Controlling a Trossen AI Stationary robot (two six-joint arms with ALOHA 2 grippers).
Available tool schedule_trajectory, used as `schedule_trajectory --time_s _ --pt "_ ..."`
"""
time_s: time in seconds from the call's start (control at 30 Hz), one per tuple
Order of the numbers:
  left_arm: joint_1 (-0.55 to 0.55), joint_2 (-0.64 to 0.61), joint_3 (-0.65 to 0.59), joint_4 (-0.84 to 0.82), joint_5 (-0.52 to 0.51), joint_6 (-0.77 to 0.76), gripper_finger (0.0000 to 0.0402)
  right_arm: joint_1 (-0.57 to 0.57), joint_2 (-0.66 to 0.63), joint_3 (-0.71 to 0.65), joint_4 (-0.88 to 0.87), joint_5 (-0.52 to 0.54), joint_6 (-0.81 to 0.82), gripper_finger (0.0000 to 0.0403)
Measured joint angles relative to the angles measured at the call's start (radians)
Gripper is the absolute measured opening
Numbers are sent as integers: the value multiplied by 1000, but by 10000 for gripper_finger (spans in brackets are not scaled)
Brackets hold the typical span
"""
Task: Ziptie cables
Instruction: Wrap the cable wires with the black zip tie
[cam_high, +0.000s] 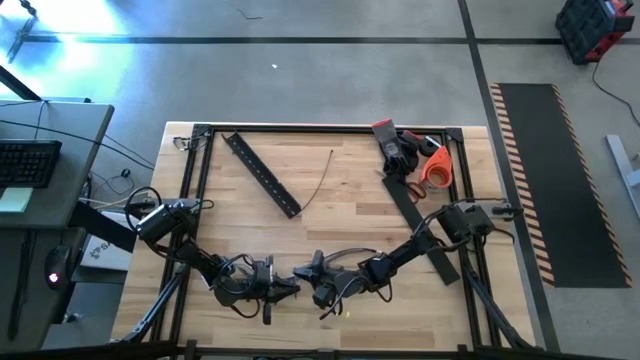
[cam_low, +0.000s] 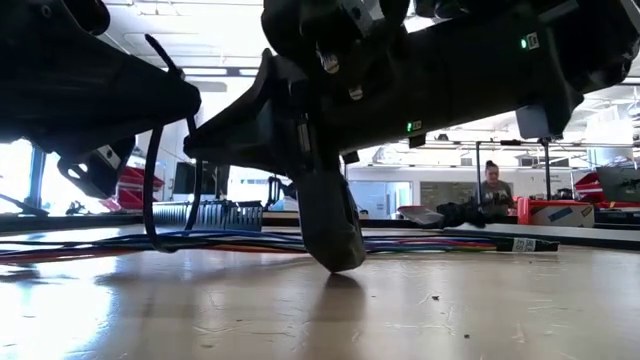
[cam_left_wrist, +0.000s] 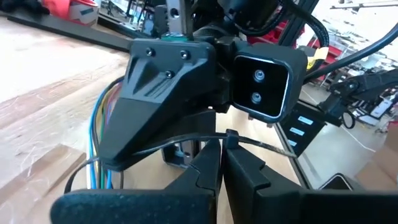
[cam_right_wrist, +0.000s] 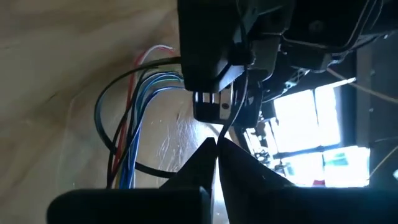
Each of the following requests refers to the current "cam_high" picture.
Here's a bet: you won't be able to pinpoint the green sticky note pad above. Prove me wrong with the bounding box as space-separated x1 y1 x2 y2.
0 187 34 214

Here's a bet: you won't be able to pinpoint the grey glove red cuff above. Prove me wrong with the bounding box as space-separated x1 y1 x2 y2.
371 118 420 177
399 129 426 174

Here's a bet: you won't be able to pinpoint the black wire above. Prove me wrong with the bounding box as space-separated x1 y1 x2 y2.
322 246 381 265

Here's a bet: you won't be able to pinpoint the orange tape dispenser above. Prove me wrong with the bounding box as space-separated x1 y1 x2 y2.
418 145 454 190

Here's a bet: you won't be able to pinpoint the white cardboard box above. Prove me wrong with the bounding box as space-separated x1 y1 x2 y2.
79 234 135 274

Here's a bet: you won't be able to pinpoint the grey metal bar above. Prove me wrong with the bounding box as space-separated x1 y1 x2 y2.
604 133 640 221

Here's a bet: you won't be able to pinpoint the small cable coil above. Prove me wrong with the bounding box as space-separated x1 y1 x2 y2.
172 133 209 152

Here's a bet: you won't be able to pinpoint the black desk cable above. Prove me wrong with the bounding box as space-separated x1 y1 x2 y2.
0 118 156 171

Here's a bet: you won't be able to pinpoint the red-handled scissors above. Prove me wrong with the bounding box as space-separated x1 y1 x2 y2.
374 168 429 205

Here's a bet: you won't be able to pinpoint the grey desk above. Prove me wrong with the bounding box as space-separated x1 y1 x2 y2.
0 98 116 231

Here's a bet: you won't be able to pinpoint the black floor power cable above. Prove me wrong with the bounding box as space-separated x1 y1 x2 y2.
591 58 640 129

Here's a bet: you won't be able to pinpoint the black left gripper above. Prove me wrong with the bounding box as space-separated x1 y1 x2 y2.
249 254 301 326

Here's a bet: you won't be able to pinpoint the black flat duct cover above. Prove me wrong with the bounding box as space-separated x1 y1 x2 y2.
382 174 461 287

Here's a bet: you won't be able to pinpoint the black keyboard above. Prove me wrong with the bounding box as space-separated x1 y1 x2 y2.
0 139 64 190

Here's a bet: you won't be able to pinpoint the black slotted cable duct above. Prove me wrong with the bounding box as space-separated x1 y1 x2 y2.
221 131 303 220

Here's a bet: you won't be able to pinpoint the black tape roll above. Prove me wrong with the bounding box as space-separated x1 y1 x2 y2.
418 135 443 158

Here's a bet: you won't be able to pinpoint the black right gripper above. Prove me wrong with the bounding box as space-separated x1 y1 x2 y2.
293 265 362 309

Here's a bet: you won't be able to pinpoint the black red toolbox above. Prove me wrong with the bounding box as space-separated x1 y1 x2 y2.
554 0 636 65

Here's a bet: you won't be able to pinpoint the black striped floor mat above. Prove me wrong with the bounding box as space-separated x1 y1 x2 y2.
489 82 633 290

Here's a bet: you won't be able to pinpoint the black computer mouse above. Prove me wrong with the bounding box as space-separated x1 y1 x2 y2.
43 244 73 292

